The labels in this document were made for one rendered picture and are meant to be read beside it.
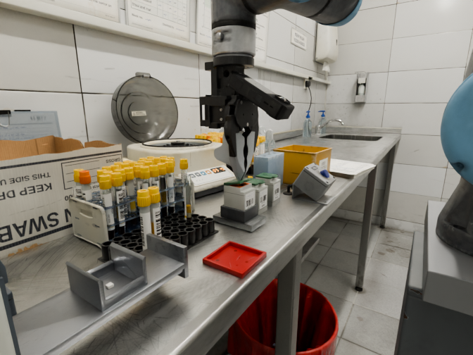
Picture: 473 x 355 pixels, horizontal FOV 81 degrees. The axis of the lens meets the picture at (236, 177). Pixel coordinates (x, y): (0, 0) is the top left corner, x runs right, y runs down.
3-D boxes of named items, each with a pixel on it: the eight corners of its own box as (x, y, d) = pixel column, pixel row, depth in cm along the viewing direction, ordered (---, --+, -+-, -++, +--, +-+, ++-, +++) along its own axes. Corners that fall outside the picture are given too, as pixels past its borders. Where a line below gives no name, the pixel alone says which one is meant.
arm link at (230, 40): (264, 33, 48) (237, 21, 41) (263, 61, 49) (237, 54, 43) (229, 39, 52) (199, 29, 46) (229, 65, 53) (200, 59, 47)
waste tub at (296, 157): (313, 189, 77) (316, 153, 75) (271, 182, 85) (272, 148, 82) (330, 179, 87) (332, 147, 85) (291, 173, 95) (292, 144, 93)
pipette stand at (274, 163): (272, 198, 69) (274, 158, 67) (248, 194, 73) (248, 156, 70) (287, 188, 77) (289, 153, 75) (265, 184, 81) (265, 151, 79)
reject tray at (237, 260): (242, 279, 36) (242, 273, 36) (202, 263, 40) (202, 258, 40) (266, 256, 42) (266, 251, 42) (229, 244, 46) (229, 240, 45)
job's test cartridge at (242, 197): (243, 222, 51) (243, 189, 50) (223, 216, 54) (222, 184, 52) (255, 215, 54) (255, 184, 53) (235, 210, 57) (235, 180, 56)
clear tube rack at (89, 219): (106, 251, 43) (101, 208, 42) (73, 236, 49) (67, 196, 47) (195, 212, 60) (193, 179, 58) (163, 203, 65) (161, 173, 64)
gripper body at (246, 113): (224, 127, 57) (223, 64, 54) (261, 129, 52) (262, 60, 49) (198, 129, 51) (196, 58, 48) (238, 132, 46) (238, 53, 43)
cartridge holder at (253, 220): (251, 233, 50) (252, 214, 49) (212, 221, 55) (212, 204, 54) (266, 222, 54) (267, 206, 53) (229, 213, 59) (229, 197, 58)
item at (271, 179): (272, 206, 63) (273, 177, 62) (254, 203, 66) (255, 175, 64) (279, 201, 66) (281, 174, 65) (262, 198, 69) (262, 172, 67)
